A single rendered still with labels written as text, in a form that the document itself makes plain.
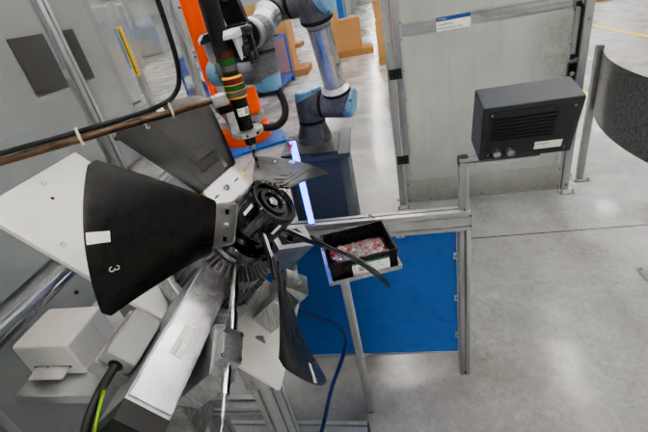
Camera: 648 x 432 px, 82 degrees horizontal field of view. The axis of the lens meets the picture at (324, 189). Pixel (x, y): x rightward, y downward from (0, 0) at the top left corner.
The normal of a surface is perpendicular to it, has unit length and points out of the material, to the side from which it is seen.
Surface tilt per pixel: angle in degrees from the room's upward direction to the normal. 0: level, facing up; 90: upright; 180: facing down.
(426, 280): 90
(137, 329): 50
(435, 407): 0
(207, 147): 42
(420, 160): 90
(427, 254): 90
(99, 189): 69
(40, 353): 90
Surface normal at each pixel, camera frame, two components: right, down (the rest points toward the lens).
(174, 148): 0.20, -0.33
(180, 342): 0.63, -0.64
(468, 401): -0.18, -0.87
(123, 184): 0.77, -0.20
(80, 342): 0.98, -0.11
